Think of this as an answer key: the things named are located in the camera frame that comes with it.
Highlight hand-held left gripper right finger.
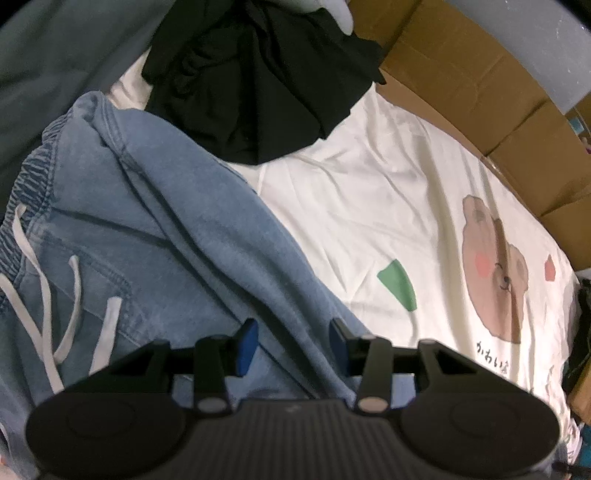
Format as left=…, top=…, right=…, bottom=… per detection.
left=329, top=318, right=485, bottom=415

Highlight brown cardboard sheet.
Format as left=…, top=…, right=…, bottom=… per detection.
left=346, top=0, right=591, bottom=273

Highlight grey plush toy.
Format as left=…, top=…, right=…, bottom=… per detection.
left=318, top=0, right=355, bottom=35

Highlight grey garment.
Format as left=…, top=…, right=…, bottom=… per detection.
left=0, top=0, right=176, bottom=213

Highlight dark patterned cloth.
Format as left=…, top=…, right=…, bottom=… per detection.
left=561, top=277, right=591, bottom=393

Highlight blue denim jeans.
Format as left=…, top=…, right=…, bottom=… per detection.
left=0, top=90, right=416, bottom=480

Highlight black garment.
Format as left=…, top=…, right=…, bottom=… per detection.
left=141, top=0, right=389, bottom=166

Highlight cream printed bed sheet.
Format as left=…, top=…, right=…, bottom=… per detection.
left=106, top=46, right=583, bottom=480

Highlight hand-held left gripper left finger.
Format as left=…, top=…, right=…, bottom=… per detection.
left=108, top=318, right=259, bottom=415

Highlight mustard brown cloth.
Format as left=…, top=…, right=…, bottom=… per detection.
left=570, top=378, right=591, bottom=428

